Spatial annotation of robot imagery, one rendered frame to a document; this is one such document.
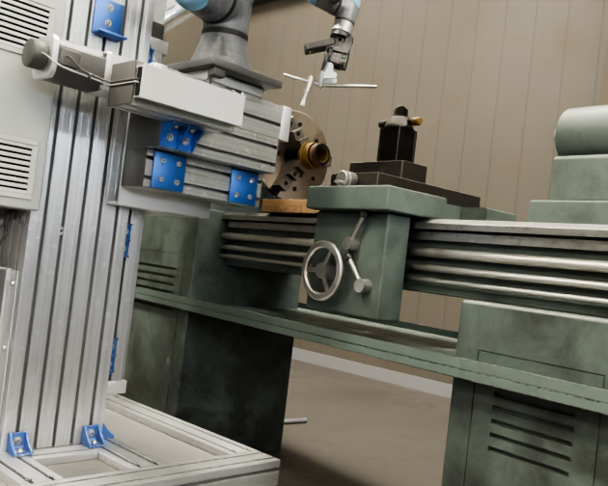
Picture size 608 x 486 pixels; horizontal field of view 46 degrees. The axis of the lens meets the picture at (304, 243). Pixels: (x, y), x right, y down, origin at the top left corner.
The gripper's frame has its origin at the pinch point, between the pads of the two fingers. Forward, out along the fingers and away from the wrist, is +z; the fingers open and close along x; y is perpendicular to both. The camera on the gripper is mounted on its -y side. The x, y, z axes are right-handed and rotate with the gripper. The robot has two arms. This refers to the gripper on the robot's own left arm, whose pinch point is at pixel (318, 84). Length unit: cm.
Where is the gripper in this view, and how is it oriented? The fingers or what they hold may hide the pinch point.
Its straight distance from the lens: 258.4
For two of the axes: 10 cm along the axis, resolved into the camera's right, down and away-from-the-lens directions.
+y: 9.6, 2.7, -1.0
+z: -2.8, 9.4, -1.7
